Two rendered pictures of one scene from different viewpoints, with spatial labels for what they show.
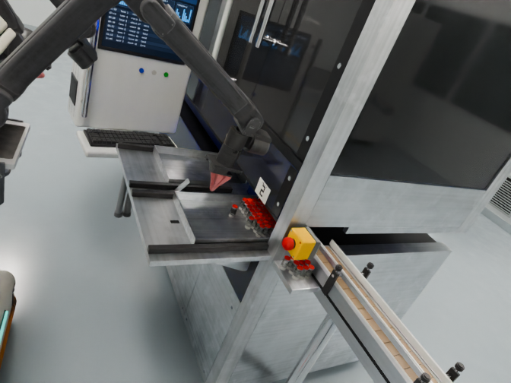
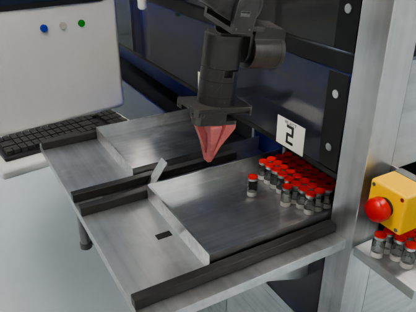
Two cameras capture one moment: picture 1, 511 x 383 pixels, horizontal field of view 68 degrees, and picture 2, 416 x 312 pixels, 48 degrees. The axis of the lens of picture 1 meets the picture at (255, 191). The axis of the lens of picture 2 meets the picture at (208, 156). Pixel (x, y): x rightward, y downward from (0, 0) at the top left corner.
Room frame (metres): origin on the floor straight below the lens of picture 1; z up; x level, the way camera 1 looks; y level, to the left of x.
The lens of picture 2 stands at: (0.32, 0.06, 1.41)
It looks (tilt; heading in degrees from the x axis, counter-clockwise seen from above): 27 degrees down; 6
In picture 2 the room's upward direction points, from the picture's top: straight up
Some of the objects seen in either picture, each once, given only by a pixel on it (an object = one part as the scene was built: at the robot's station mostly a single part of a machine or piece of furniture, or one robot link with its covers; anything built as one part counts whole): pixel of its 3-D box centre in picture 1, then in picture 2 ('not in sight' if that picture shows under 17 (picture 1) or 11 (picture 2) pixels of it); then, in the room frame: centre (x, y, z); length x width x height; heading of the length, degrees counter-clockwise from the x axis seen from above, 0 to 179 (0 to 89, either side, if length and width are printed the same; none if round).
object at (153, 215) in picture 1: (195, 196); (181, 182); (1.22, 0.21, 0.87); 0.70 x 0.48 x 0.02; 35
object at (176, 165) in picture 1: (200, 168); (176, 137); (1.40, 0.25, 0.90); 0.34 x 0.26 x 0.04; 125
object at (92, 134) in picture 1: (131, 138); (64, 132); (1.58, 0.63, 0.82); 0.40 x 0.14 x 0.02; 134
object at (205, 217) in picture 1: (229, 218); (250, 199); (1.12, 0.05, 0.90); 0.34 x 0.26 x 0.04; 125
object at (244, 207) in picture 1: (251, 216); (285, 185); (1.17, -0.02, 0.90); 0.18 x 0.02 x 0.05; 35
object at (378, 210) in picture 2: (289, 243); (379, 208); (0.96, -0.15, 0.99); 0.04 x 0.04 x 0.04; 35
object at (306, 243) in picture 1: (301, 243); (399, 200); (0.99, -0.19, 0.99); 0.08 x 0.07 x 0.07; 125
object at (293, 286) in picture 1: (299, 275); (409, 258); (1.00, -0.23, 0.87); 0.14 x 0.13 x 0.02; 125
